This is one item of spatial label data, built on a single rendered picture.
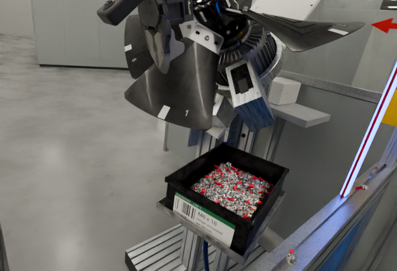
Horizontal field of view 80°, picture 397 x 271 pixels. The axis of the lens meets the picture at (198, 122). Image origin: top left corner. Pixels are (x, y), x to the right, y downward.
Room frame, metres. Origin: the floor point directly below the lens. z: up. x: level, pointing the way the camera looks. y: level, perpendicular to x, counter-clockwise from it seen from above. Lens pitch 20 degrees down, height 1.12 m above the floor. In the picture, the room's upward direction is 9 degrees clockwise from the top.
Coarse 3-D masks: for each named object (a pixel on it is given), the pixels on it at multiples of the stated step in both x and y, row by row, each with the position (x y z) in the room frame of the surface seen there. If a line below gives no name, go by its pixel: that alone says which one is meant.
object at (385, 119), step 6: (396, 90) 0.58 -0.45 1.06; (396, 96) 0.57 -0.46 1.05; (390, 102) 0.58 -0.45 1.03; (396, 102) 0.57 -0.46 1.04; (390, 108) 0.58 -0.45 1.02; (396, 108) 0.57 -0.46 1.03; (384, 114) 0.58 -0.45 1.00; (390, 114) 0.57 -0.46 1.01; (396, 114) 0.56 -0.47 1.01; (384, 120) 0.58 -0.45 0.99; (390, 120) 0.57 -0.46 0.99; (396, 120) 0.56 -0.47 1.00; (396, 126) 0.56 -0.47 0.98
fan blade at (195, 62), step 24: (192, 48) 0.63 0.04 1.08; (144, 72) 0.58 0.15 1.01; (168, 72) 0.58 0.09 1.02; (192, 72) 0.59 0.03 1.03; (216, 72) 0.62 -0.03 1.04; (144, 96) 0.54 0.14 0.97; (168, 96) 0.54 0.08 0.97; (192, 96) 0.55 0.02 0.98; (168, 120) 0.50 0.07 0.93; (192, 120) 0.50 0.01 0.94
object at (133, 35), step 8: (136, 16) 0.86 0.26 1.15; (128, 24) 0.87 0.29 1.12; (136, 24) 0.85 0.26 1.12; (128, 32) 0.86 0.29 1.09; (136, 32) 0.84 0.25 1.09; (176, 32) 0.77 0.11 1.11; (128, 40) 0.85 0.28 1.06; (136, 40) 0.83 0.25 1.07; (144, 40) 0.81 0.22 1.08; (136, 48) 0.82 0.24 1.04; (144, 48) 0.81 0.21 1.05; (128, 56) 0.83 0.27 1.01; (144, 56) 0.81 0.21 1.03; (128, 64) 0.82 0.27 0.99; (136, 64) 0.81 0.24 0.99; (144, 64) 0.80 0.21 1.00; (136, 72) 0.81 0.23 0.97
